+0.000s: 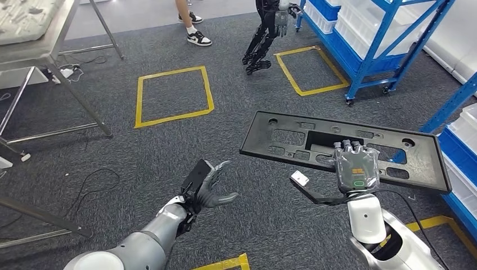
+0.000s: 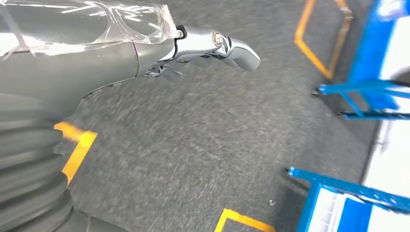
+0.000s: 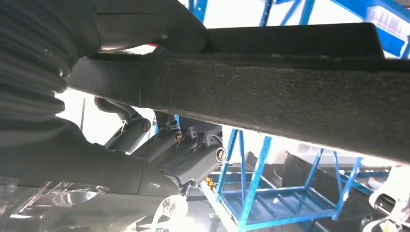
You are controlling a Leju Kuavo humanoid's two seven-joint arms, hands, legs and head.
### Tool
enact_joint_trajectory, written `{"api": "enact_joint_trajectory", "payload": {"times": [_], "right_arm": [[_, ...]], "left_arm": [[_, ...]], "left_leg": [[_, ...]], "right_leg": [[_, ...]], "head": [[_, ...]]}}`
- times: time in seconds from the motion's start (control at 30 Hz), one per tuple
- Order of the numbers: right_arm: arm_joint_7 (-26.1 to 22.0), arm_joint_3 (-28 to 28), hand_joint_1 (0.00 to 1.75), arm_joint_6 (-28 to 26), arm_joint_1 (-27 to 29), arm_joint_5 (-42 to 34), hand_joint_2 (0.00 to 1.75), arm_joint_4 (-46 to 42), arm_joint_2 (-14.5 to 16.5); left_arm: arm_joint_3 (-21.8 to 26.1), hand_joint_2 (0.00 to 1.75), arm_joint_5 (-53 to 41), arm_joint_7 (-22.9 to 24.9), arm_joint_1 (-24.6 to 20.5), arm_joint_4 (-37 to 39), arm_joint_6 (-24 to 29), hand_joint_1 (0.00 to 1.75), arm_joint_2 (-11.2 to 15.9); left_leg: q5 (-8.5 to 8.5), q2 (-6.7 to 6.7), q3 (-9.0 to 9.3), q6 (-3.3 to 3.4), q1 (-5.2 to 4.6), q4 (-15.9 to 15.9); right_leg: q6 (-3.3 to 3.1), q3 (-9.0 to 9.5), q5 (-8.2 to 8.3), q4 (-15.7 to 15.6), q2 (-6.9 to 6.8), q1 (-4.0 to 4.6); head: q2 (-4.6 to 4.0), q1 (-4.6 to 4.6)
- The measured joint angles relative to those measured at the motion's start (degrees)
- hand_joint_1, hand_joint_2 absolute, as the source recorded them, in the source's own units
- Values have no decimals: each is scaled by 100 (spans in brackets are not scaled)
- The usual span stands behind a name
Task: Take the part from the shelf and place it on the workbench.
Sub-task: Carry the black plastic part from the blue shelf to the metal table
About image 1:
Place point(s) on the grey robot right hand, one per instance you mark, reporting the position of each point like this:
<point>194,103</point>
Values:
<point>357,167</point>

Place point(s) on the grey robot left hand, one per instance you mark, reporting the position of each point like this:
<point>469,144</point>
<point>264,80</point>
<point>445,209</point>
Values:
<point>208,195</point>

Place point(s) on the black plastic panel part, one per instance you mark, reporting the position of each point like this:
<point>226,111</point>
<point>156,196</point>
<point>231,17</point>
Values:
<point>421,164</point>

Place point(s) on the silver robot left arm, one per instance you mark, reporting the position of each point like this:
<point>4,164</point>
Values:
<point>149,238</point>

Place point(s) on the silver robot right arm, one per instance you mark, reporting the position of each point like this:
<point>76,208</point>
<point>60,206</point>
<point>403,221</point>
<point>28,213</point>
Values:
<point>367,218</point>

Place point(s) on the steel workbench table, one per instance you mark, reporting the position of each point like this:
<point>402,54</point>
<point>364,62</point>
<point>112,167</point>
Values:
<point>22,54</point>

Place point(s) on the yellow floor tape square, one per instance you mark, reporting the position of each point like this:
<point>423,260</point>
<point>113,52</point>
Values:
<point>223,265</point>
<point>320,90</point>
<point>173,117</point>
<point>428,222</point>

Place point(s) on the person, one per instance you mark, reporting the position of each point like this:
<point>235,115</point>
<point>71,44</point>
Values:
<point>199,38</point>

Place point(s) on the black humanoid robot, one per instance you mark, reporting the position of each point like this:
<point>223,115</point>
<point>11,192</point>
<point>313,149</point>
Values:
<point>261,41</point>

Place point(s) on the white power strip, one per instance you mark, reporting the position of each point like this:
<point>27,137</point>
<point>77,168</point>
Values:
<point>66,72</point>

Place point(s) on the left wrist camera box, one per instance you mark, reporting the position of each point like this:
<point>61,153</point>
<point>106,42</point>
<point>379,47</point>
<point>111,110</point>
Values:
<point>195,179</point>

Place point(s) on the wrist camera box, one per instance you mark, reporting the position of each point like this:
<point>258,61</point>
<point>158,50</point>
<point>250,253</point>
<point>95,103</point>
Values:
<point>195,179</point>
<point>299,178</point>

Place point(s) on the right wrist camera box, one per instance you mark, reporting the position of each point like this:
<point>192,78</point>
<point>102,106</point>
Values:
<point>299,178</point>

